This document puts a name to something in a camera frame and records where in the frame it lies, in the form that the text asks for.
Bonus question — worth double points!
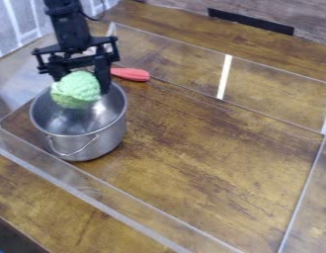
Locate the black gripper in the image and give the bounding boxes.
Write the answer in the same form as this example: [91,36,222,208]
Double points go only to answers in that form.
[32,6,121,95]

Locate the green bumpy toy vegetable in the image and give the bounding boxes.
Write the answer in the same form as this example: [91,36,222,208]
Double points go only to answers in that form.
[51,71,102,109]

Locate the silver metal pot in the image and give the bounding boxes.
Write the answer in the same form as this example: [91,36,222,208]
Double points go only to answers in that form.
[30,83,129,161]

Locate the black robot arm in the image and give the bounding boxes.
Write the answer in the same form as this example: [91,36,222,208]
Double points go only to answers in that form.
[32,0,121,94]

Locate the red handled metal spatula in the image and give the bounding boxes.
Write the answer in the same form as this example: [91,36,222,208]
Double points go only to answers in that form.
[111,68,151,82]

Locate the clear acrylic corner bracket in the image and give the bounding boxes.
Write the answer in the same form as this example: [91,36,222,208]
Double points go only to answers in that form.
[106,22,118,44]

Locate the black cable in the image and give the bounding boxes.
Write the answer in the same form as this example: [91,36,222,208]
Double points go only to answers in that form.
[78,0,109,22]

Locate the clear acrylic barrier wall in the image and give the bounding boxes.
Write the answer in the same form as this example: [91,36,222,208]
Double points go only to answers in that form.
[0,23,326,253]

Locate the black wall strip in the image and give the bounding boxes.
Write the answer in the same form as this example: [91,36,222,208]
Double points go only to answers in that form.
[207,8,294,36]

